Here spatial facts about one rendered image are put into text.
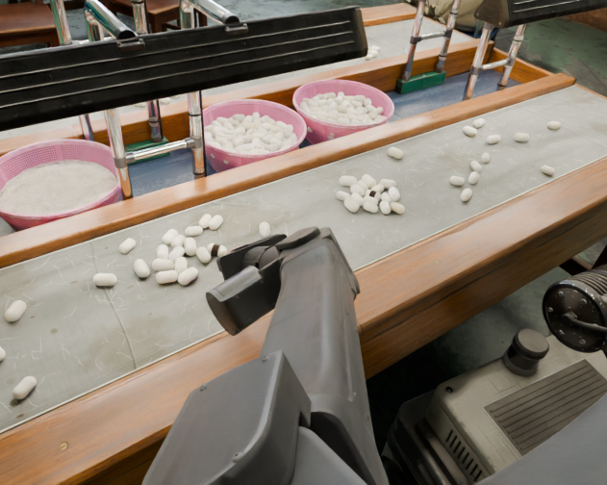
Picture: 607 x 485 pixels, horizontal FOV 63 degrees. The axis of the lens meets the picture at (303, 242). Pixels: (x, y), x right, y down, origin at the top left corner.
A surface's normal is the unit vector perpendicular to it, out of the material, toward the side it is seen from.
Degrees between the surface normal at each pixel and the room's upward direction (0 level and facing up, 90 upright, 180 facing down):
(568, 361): 0
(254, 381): 44
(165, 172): 0
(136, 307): 0
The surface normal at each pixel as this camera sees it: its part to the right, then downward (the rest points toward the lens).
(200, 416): -0.46, -0.87
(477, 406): 0.07, -0.74
